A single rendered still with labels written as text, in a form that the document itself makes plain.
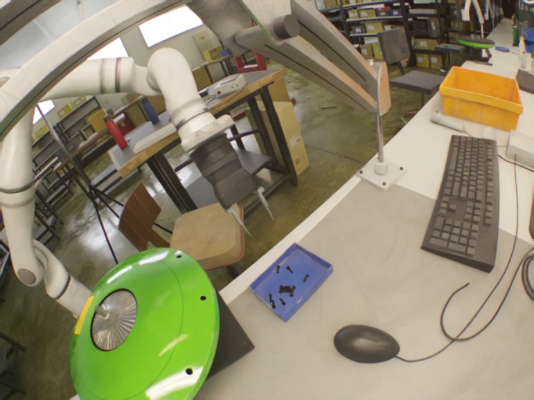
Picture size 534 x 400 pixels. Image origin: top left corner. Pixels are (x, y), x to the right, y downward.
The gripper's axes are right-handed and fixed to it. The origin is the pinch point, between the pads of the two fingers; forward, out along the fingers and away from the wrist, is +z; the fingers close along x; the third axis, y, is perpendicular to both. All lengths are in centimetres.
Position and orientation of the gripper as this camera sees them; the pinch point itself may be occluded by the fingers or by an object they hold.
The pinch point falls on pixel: (262, 228)
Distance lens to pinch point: 44.0
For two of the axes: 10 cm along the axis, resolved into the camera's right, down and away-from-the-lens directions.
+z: 5.1, 8.4, 2.0
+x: -8.0, 5.5, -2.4
